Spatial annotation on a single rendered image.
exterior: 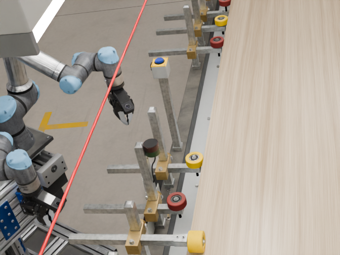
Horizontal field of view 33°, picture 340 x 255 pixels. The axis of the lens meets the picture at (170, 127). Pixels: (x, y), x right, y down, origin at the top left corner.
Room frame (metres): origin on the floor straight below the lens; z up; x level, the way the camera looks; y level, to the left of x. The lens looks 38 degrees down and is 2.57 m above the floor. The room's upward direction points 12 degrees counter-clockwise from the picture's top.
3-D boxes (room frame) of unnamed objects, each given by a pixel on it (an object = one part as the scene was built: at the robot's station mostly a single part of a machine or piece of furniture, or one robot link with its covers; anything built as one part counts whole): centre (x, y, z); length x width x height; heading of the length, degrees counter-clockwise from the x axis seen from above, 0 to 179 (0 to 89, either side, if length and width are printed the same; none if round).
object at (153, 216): (1.74, 0.14, 0.85); 0.13 x 0.06 x 0.05; 163
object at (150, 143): (1.75, 0.09, 1.07); 0.06 x 0.06 x 0.22; 73
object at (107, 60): (2.01, 0.18, 1.41); 0.09 x 0.08 x 0.11; 63
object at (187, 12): (2.96, -0.24, 0.88); 0.03 x 0.03 x 0.48; 73
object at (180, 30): (3.17, -0.25, 0.84); 0.43 x 0.03 x 0.04; 73
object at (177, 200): (1.69, 0.04, 0.85); 0.08 x 0.08 x 0.11
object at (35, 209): (1.57, 0.54, 1.18); 0.09 x 0.08 x 0.12; 62
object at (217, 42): (2.87, -0.37, 0.85); 0.08 x 0.08 x 0.11
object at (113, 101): (2.01, 0.18, 1.26); 0.09 x 0.08 x 0.12; 21
